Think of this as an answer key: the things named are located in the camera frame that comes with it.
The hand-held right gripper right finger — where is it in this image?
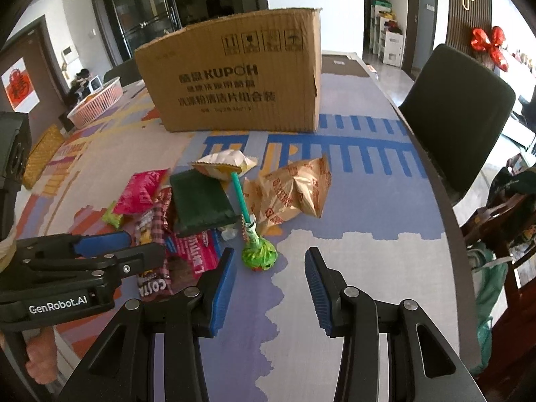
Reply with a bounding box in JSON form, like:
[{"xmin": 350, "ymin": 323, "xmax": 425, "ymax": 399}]
[{"xmin": 304, "ymin": 246, "xmax": 488, "ymax": 402}]

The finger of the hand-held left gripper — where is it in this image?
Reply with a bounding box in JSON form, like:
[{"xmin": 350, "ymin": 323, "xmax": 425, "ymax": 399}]
[
  {"xmin": 21, "ymin": 244, "xmax": 167, "ymax": 289},
  {"xmin": 17, "ymin": 230, "xmax": 131, "ymax": 260}
]

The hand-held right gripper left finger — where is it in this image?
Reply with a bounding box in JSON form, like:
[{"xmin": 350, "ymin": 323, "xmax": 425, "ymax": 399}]
[{"xmin": 56, "ymin": 247, "xmax": 237, "ymax": 402}]

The small lime green packet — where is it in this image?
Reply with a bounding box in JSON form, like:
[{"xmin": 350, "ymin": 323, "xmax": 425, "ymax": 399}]
[{"xmin": 103, "ymin": 202, "xmax": 126, "ymax": 229}]

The brown coffee sachet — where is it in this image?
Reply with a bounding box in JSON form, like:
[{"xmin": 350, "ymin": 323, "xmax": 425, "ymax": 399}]
[{"xmin": 137, "ymin": 260, "xmax": 174, "ymax": 300}]

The red packet with white print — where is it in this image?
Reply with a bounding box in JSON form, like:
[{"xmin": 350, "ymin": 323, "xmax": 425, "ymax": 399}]
[{"xmin": 165, "ymin": 229, "xmax": 225, "ymax": 289}]

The red checkered snack packet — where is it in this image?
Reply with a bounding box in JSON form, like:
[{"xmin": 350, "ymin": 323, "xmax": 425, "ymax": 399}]
[{"xmin": 134, "ymin": 188, "xmax": 172, "ymax": 246}]

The green lollipop with teal stick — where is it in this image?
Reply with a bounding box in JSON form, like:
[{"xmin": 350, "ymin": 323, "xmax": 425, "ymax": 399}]
[{"xmin": 231, "ymin": 172, "xmax": 277, "ymax": 273}]

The pink snack packet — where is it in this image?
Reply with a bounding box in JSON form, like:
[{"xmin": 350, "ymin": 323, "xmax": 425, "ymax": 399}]
[{"xmin": 112, "ymin": 170, "xmax": 170, "ymax": 216}]

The dark green snack packet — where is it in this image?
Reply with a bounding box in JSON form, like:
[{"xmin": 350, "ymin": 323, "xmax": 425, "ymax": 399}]
[{"xmin": 170, "ymin": 170, "xmax": 243, "ymax": 237}]

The tan and gold snack packet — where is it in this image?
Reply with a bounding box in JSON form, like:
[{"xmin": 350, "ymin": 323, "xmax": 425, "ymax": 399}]
[{"xmin": 243, "ymin": 156, "xmax": 332, "ymax": 235}]

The yellow and white snack packet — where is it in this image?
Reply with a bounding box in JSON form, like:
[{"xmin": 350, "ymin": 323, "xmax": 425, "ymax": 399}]
[{"xmin": 188, "ymin": 149, "xmax": 257, "ymax": 181}]

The brown cardboard box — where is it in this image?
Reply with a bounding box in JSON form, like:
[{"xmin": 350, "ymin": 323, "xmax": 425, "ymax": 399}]
[{"xmin": 135, "ymin": 7, "xmax": 323, "ymax": 133}]

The person's left forearm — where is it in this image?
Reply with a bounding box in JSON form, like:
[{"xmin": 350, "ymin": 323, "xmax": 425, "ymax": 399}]
[{"xmin": 0, "ymin": 213, "xmax": 17, "ymax": 275}]

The person's left hand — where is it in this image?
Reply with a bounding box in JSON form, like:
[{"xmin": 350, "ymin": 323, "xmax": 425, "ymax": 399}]
[{"xmin": 0, "ymin": 327, "xmax": 57, "ymax": 386}]

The colourful printed table mat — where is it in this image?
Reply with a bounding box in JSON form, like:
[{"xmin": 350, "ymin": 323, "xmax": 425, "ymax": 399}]
[{"xmin": 12, "ymin": 52, "xmax": 482, "ymax": 402}]

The yellow woven placemat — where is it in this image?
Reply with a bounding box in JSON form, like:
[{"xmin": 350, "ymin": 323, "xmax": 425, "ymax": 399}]
[{"xmin": 22, "ymin": 125, "xmax": 65, "ymax": 189}]

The pink plastic basket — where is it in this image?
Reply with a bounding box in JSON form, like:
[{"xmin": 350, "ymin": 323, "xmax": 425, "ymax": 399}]
[{"xmin": 67, "ymin": 76, "xmax": 123, "ymax": 128}]

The teal green bag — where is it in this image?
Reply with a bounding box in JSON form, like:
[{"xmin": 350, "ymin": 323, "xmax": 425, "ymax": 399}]
[{"xmin": 467, "ymin": 243, "xmax": 509, "ymax": 369}]

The red paper door decoration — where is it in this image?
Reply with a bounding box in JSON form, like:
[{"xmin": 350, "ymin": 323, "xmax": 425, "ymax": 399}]
[{"xmin": 2, "ymin": 68, "xmax": 40, "ymax": 113}]

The brown wooden chair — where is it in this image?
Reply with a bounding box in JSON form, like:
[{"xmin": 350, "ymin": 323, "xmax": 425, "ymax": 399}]
[{"xmin": 461, "ymin": 193, "xmax": 536, "ymax": 344}]

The brown wooden door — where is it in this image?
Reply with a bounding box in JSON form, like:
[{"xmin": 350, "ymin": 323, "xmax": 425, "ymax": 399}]
[{"xmin": 0, "ymin": 16, "xmax": 63, "ymax": 130}]

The dark green cloth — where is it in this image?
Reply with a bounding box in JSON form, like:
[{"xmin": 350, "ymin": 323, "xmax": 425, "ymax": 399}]
[{"xmin": 488, "ymin": 167, "xmax": 536, "ymax": 235}]

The grey mat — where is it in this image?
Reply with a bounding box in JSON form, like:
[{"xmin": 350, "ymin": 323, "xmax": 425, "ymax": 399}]
[{"xmin": 322, "ymin": 52, "xmax": 371, "ymax": 77}]

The black dining chair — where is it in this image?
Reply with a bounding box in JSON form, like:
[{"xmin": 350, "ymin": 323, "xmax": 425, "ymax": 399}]
[{"xmin": 398, "ymin": 44, "xmax": 517, "ymax": 206}]

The black framed glass door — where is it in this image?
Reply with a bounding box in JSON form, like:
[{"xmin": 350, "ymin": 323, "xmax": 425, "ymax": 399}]
[{"xmin": 98, "ymin": 0, "xmax": 183, "ymax": 65}]

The white shelf unit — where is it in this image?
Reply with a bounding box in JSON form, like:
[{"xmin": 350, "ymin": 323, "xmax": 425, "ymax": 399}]
[{"xmin": 371, "ymin": 0, "xmax": 405, "ymax": 66}]

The red foil bow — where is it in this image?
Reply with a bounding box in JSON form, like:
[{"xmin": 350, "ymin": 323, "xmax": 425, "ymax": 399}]
[{"xmin": 471, "ymin": 26, "xmax": 509, "ymax": 72}]

